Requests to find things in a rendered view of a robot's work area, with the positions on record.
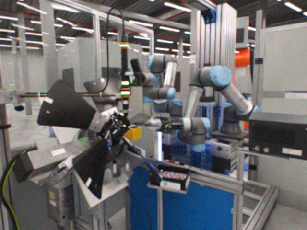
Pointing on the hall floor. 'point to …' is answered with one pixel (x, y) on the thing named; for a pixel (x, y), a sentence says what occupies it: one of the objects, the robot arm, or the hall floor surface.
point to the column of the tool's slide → (5, 155)
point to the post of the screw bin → (160, 210)
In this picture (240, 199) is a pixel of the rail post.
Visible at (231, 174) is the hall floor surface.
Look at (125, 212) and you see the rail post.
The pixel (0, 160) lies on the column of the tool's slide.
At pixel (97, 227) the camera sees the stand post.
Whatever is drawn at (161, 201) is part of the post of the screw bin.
